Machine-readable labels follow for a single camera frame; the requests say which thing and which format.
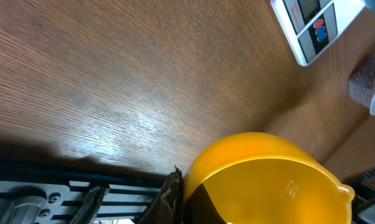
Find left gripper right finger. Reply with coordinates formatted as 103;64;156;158
139;166;184;224

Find yellow measuring scoop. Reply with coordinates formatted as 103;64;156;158
183;132;355;224

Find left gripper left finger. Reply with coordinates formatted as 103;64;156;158
69;186;110;224

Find metal base frame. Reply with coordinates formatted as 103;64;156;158
0;180;159;223

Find white digital kitchen scale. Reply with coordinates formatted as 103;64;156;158
270;0;365;67

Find clear plastic container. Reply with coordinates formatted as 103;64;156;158
348;54;375;116

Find red beans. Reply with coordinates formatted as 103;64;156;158
348;54;375;108

